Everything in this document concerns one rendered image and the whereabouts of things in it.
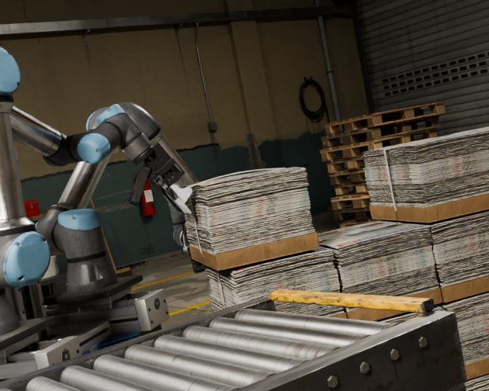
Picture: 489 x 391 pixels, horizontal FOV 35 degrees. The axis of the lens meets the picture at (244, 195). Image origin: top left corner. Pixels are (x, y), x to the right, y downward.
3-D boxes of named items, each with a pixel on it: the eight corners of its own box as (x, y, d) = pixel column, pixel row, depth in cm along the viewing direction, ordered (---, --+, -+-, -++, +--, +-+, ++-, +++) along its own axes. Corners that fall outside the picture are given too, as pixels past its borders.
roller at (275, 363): (168, 361, 153) (175, 337, 154) (323, 397, 114) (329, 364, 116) (147, 357, 150) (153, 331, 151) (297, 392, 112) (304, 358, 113)
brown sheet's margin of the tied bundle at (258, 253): (205, 265, 213) (202, 250, 213) (301, 243, 220) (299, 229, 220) (216, 271, 198) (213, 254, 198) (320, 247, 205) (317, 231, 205)
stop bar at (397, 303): (282, 297, 166) (280, 288, 166) (437, 309, 131) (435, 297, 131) (270, 301, 164) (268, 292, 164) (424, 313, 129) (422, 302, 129)
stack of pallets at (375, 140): (403, 213, 983) (385, 113, 977) (466, 209, 910) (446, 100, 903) (331, 235, 900) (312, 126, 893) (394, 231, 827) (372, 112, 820)
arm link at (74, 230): (80, 257, 218) (71, 211, 217) (55, 259, 228) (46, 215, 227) (114, 248, 226) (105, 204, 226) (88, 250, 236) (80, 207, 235)
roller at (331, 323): (251, 327, 165) (247, 305, 165) (416, 350, 126) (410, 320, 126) (233, 334, 162) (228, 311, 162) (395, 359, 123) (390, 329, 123)
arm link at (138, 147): (123, 149, 206) (120, 151, 214) (134, 162, 207) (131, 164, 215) (144, 132, 208) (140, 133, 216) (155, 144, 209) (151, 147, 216)
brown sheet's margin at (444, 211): (370, 219, 250) (368, 205, 250) (449, 201, 258) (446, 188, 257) (428, 223, 214) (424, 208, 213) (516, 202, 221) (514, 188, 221)
